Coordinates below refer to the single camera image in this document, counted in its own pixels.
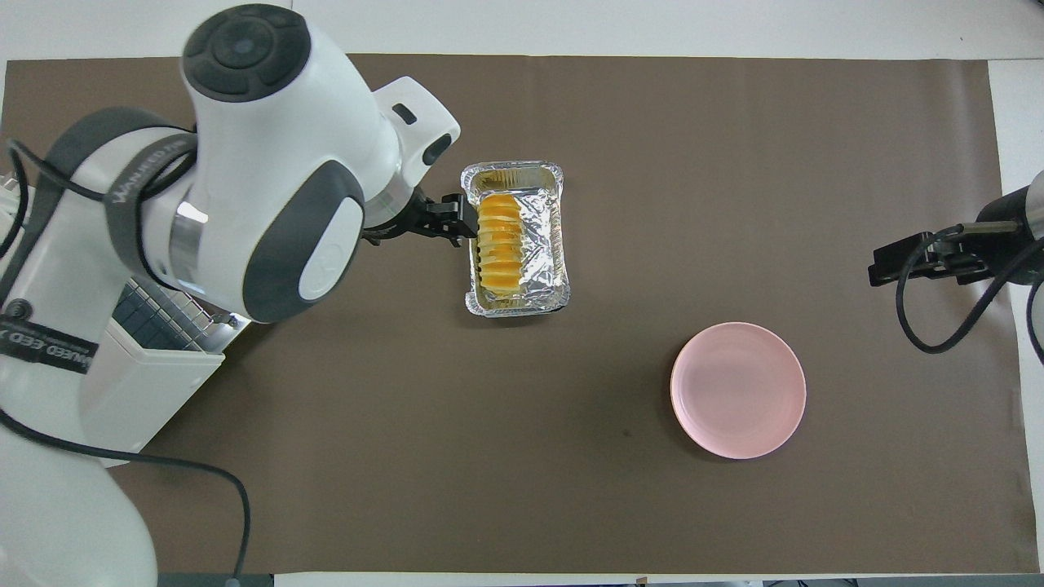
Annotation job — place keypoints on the yellow ridged bread roll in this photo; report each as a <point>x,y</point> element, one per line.
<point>499,244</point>

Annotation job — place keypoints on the brown table mat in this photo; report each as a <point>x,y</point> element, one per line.
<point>571,489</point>

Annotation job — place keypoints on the silver foil baking tray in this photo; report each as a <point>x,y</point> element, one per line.
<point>542,244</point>

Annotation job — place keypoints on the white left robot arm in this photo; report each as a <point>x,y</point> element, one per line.
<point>269,147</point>

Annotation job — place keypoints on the cream toaster oven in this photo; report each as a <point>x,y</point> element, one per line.
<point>147,399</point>

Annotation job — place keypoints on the pink round plate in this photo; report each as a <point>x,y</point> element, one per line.
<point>738,391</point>

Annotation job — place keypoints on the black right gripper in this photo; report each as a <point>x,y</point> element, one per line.
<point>1003,244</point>

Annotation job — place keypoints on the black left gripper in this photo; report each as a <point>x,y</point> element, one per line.
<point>416,218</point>

